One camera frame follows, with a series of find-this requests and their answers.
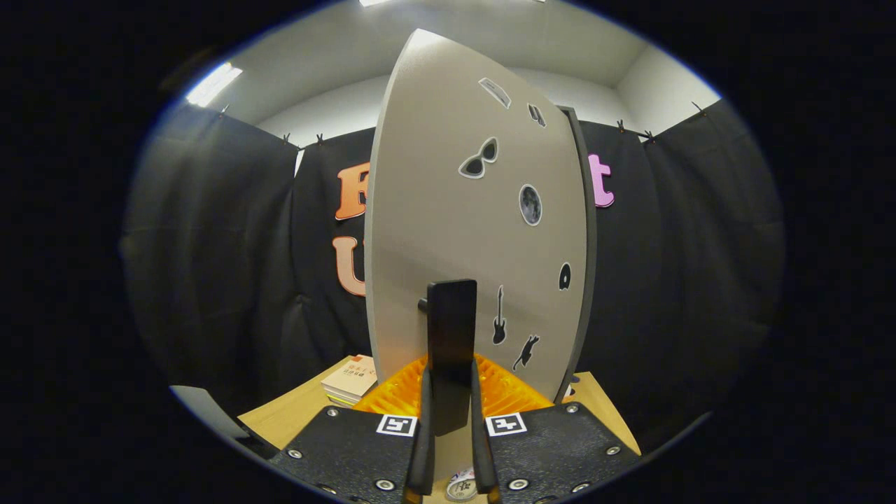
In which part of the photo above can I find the beige cover book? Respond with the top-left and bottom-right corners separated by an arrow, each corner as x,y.
321,353 -> 379,400

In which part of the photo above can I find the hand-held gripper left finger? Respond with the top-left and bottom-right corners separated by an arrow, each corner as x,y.
269,353 -> 436,504

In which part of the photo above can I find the black backdrop cloth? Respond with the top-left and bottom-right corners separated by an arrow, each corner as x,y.
119,98 -> 785,449

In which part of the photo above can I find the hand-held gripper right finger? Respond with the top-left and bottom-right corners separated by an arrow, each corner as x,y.
469,353 -> 641,504

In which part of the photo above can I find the white canvas shoe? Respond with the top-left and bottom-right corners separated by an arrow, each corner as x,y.
446,469 -> 478,503

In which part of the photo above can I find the row of black cloth clips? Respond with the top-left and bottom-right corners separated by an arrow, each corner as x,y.
217,101 -> 708,151

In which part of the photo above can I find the dark grey shoe cabinet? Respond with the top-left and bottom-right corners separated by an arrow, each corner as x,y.
556,105 -> 598,403

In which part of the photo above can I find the narrow ceiling light panel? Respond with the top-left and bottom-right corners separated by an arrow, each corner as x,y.
185,62 -> 244,108

